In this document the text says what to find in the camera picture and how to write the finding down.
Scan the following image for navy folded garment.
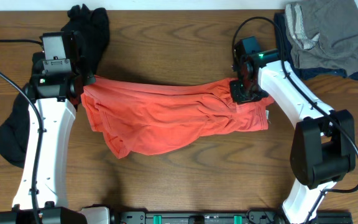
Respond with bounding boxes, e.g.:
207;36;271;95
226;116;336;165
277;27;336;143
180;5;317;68
273;12;358;82

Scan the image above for red printed t-shirt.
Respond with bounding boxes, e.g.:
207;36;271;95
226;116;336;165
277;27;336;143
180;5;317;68
81;77;274;159

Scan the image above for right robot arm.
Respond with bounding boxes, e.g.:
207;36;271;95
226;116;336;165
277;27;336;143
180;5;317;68
230;49;358;223

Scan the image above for black garment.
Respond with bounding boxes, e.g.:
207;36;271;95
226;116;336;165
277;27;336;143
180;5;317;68
0;4;110;168

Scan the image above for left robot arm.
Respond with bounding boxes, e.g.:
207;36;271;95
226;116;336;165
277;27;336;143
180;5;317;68
0;54;111;223

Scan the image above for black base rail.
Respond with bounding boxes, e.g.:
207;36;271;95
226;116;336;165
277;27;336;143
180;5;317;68
110;210;354;224

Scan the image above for grey folded shorts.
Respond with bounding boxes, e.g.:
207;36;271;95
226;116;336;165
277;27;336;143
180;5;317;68
284;0;358;76

